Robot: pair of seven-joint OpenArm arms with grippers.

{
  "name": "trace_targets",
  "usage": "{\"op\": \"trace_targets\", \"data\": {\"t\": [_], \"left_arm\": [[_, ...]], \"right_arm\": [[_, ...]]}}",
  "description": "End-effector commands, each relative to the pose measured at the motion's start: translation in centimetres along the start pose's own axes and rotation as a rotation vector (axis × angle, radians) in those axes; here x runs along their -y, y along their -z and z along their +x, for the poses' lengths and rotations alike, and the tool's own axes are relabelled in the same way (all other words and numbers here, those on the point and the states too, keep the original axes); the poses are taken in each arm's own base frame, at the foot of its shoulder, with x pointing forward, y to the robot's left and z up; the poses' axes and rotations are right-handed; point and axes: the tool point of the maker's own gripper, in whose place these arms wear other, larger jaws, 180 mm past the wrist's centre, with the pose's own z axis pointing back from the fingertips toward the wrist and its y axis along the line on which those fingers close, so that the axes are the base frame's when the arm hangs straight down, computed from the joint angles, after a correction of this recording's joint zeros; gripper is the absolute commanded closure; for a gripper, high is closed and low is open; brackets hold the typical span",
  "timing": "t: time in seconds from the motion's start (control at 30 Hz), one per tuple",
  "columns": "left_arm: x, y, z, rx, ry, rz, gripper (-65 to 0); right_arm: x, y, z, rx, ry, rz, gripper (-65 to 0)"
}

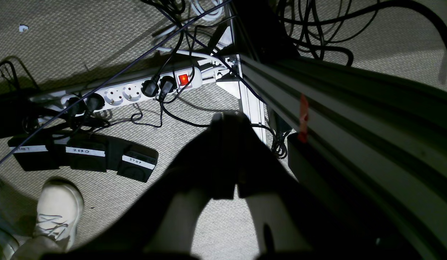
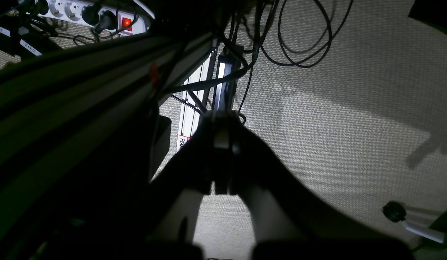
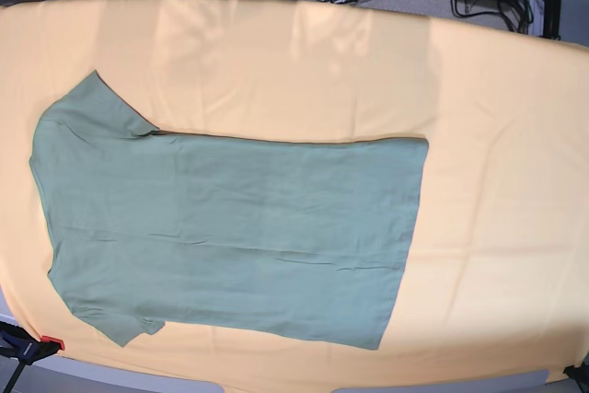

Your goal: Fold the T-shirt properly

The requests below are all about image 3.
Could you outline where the green T-shirt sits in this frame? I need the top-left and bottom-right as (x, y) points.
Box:
(29, 74), (429, 350)

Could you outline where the black corner clamp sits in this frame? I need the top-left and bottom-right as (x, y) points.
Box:
(563, 357), (589, 393)

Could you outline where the orange table cloth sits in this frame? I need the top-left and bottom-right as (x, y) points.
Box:
(1, 0), (588, 392)

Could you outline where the black red clamp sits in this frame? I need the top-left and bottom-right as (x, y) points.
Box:
(1, 321), (65, 393)

